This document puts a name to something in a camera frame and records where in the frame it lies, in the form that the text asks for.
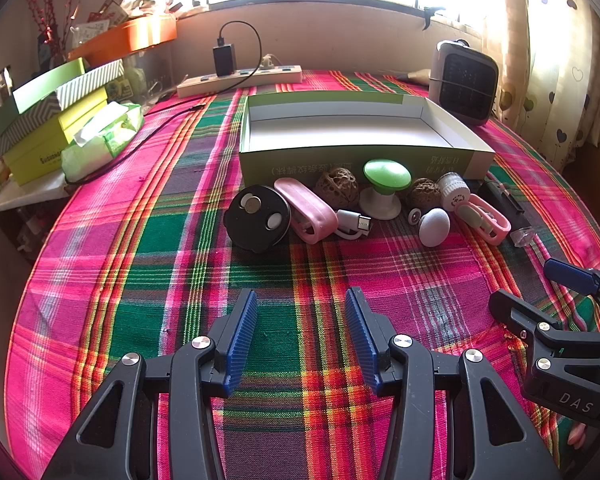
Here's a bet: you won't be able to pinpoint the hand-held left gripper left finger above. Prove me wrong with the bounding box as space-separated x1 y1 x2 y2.
40 287 261 480

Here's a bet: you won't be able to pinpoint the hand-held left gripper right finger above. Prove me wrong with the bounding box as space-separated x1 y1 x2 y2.
344 287 563 480

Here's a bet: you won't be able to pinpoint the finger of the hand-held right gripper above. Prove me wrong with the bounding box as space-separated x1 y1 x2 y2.
544 258 600 323
488 287 600 387

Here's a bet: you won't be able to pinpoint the pink cable winder green tab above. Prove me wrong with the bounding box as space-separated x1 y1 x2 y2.
454 195 512 246

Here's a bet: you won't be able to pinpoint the black flashlight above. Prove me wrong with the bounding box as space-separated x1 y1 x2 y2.
480 177 536 250

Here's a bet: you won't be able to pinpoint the black round disc holder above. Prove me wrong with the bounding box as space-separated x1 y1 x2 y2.
224 185 292 253

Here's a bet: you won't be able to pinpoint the white dome knob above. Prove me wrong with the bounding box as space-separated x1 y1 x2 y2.
407 207 452 248

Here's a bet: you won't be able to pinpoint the white charging cable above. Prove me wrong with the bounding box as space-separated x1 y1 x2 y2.
334 208 376 241

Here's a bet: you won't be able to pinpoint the white ribbed round cap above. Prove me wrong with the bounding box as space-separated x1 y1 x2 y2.
436 172 471 209

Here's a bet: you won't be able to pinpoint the brown walnut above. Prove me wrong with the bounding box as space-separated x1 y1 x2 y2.
314 169 358 207
405 177 443 209

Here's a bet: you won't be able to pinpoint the green top white knob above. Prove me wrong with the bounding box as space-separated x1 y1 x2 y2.
359 158 412 221

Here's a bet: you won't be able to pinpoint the white cardboard box green sides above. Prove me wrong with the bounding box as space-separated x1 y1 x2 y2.
237 92 496 193

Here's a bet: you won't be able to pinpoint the person's right hand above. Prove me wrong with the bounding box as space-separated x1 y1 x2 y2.
567 420 588 448

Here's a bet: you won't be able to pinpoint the plaid tablecloth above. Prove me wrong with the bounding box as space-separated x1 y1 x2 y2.
2 70 600 480

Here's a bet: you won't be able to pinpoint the heart print curtain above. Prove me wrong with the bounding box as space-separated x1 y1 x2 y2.
480 0 600 171

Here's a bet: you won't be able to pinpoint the grey space heater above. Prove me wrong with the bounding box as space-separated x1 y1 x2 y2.
427 39 499 126

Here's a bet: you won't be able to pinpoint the green tissue pack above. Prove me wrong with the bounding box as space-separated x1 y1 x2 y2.
61 101 145 183

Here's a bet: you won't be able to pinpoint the beige power strip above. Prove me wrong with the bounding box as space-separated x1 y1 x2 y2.
176 63 303 99

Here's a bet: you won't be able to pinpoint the white board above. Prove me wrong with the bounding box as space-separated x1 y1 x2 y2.
0 172 81 216

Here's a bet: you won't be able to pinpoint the lime green box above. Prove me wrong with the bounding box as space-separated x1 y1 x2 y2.
2 87 111 187

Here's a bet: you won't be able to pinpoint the black charger adapter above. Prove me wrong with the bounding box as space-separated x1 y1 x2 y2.
212 44 237 77

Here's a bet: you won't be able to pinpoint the clear acrylic stand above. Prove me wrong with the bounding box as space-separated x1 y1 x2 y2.
125 40 178 106

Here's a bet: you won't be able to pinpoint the black window latch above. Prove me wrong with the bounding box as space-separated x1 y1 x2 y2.
422 4 446 33

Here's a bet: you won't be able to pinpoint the stack of green boxes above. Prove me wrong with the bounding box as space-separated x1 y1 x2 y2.
0 59 126 156

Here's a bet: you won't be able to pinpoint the green flat box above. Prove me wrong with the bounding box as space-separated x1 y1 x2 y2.
0 57 88 133

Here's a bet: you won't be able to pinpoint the orange tray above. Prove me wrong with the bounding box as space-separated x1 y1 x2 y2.
67 14 178 68

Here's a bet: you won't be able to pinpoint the silver metal holder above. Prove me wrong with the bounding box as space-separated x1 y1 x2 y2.
0 65 16 106

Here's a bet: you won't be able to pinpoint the assorted paper packets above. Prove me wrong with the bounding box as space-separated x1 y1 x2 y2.
75 0 131 41

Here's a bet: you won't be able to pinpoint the red berry branches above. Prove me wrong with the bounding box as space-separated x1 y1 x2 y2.
22 0 88 66

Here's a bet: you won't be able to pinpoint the black charger with cable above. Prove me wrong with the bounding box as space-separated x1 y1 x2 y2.
62 21 262 186

